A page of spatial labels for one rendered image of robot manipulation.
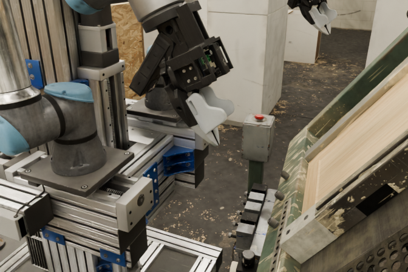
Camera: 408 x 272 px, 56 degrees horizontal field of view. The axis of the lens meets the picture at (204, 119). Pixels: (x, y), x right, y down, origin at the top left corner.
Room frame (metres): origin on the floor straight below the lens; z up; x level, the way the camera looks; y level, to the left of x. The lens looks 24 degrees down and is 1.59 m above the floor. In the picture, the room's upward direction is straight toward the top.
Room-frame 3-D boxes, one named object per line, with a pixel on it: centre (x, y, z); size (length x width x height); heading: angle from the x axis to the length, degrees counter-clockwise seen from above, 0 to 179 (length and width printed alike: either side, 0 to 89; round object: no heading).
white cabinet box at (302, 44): (6.01, -1.52, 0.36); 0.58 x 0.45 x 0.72; 67
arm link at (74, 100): (0.94, 0.36, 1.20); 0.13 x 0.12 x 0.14; 143
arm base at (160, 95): (1.40, 0.16, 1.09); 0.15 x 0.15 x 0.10
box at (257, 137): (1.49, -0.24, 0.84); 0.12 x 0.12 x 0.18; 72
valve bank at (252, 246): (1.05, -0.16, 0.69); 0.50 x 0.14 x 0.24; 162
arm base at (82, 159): (0.94, 0.35, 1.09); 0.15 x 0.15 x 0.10
